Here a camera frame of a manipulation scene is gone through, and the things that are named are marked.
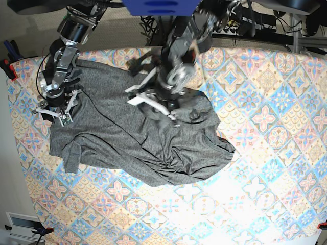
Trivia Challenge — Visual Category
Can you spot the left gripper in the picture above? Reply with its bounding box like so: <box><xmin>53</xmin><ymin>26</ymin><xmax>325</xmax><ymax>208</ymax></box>
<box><xmin>125</xmin><ymin>48</ymin><xmax>199</xmax><ymax>127</ymax></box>

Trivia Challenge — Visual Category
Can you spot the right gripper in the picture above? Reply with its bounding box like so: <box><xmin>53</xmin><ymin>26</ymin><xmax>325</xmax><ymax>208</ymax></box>
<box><xmin>32</xmin><ymin>69</ymin><xmax>81</xmax><ymax>127</ymax></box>

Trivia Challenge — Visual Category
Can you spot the grey t-shirt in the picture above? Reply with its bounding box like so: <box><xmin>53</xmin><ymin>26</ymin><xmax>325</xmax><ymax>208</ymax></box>
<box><xmin>49</xmin><ymin>60</ymin><xmax>235</xmax><ymax>186</ymax></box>

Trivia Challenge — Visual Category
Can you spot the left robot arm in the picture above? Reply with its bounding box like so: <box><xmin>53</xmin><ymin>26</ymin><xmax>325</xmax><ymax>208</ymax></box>
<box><xmin>125</xmin><ymin>1</ymin><xmax>241</xmax><ymax>122</ymax></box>

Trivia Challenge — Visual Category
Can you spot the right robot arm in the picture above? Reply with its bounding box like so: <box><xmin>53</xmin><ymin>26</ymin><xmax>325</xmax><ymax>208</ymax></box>
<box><xmin>33</xmin><ymin>1</ymin><xmax>111</xmax><ymax>126</ymax></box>

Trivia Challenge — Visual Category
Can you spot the red black clamp left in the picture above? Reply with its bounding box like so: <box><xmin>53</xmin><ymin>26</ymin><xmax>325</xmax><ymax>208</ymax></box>
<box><xmin>1</xmin><ymin>40</ymin><xmax>20</xmax><ymax>81</ymax></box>

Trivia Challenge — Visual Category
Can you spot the power strip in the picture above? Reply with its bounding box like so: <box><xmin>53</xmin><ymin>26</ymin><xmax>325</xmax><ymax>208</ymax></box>
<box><xmin>212</xmin><ymin>22</ymin><xmax>240</xmax><ymax>35</ymax></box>

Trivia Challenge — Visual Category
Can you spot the patterned tablecloth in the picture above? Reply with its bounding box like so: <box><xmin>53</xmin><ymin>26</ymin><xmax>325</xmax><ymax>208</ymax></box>
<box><xmin>7</xmin><ymin>48</ymin><xmax>326</xmax><ymax>244</ymax></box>

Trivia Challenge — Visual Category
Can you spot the red clamp bottom left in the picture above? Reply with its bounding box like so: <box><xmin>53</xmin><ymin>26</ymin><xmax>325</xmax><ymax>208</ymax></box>
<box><xmin>31</xmin><ymin>227</ymin><xmax>54</xmax><ymax>237</ymax></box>

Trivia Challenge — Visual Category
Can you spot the red clamp bottom right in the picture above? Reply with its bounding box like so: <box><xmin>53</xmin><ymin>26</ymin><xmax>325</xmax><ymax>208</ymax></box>
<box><xmin>317</xmin><ymin>222</ymin><xmax>327</xmax><ymax>230</ymax></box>

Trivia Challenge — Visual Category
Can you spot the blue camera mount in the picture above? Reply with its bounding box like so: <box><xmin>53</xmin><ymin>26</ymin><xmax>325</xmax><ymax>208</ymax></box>
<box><xmin>122</xmin><ymin>0</ymin><xmax>201</xmax><ymax>16</ymax></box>

